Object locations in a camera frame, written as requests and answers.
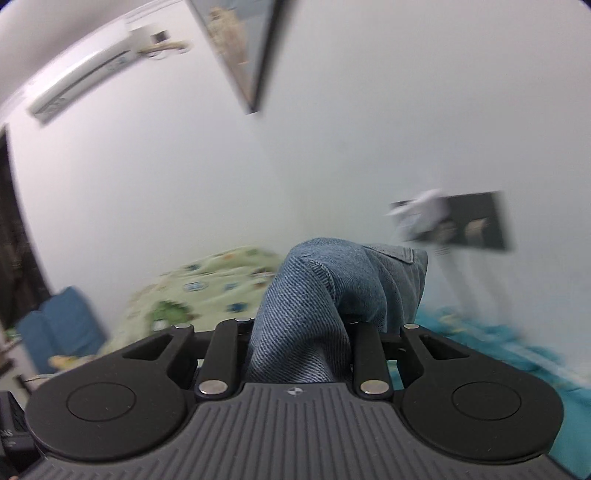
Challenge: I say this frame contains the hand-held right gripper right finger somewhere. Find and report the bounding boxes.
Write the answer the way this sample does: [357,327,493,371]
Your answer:
[348,321,468,400]

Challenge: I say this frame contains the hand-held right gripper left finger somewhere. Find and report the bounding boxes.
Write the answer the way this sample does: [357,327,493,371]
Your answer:
[122,316,254,400]

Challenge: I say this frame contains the blue denim jeans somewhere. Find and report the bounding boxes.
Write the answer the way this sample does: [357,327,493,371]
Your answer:
[245,237,430,385]

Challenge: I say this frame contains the green dinosaur print blanket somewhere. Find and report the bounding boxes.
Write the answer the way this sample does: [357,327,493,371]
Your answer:
[108,246,283,357]

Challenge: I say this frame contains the blue pillow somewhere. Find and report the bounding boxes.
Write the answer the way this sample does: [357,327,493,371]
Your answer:
[16,286,110,376]

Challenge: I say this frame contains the white charger adapter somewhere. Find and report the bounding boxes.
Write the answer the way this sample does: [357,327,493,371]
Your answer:
[387,188,450,243]

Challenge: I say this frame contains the teal printed bed sheet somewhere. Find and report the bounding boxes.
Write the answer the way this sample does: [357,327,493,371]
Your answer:
[387,305,591,480]

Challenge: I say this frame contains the dark wooden door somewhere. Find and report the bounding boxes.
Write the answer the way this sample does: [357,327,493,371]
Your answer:
[0,124,52,334]

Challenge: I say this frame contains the white air conditioner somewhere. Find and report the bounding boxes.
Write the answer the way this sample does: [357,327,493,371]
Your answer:
[25,21,193,125]

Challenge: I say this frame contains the dark wall socket panel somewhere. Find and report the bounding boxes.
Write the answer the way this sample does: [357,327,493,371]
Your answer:
[390,191,514,253]

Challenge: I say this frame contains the framed wall picture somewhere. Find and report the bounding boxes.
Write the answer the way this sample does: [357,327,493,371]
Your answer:
[187,0,290,114]

